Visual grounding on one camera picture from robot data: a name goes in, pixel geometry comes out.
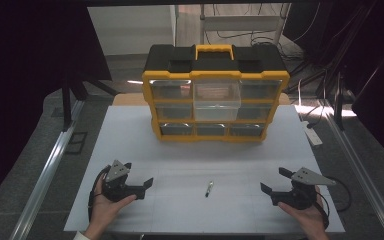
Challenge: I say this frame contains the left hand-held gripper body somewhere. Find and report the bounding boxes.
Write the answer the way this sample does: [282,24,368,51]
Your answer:
[100,159,147,203]

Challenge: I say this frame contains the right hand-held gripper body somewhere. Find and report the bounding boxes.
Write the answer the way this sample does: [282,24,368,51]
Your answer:
[270,166,337,211]

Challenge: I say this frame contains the small silver screw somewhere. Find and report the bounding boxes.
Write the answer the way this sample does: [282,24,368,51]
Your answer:
[204,180,215,198]

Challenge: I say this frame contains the clear plastic drawer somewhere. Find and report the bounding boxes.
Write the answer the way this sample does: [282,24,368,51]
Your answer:
[193,78,242,122]

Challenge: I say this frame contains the person's right hand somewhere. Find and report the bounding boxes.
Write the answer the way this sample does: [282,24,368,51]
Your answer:
[277,185,330,236]

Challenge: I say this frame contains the person's left hand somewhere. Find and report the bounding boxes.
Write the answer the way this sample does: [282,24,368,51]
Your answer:
[87,181,138,235]

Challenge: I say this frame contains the white power strip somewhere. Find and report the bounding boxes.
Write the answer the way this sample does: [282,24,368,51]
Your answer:
[301,120,324,147]

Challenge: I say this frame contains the black metal stand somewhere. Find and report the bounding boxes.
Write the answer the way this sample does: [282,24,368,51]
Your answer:
[332,72,346,131]
[61,71,121,132]

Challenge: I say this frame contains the set of clear organizer drawers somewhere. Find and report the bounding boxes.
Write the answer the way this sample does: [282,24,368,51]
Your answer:
[148,79,283,137]

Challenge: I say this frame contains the yellow black drawer organizer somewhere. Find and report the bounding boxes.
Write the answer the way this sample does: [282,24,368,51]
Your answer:
[141,43,291,144]

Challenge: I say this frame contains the dark curtain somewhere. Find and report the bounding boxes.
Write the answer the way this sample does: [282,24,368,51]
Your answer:
[284,0,384,174]
[0,0,113,214]

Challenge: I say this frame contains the white cabinet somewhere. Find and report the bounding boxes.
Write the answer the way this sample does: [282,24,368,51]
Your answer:
[87,4,178,57]

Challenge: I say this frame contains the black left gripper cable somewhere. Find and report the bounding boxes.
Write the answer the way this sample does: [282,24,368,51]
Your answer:
[87,165,112,222]

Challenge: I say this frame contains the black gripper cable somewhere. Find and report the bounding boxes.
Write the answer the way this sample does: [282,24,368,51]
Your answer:
[317,175,353,230]
[87,165,112,222]

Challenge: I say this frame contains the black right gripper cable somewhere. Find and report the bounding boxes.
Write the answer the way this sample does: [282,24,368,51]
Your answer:
[317,175,353,230]

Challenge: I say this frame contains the black floor frame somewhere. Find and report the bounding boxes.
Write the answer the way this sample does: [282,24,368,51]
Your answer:
[64,131,89,155]

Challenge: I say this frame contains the black power cable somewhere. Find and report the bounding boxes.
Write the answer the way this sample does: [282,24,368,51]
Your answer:
[293,78,328,130]

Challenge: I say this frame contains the aluminium frame rail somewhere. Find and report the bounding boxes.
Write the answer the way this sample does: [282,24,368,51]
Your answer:
[322,105,384,240]
[9,99,85,240]

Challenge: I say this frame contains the black floor cables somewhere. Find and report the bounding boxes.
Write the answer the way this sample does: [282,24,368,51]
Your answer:
[205,3,321,63]

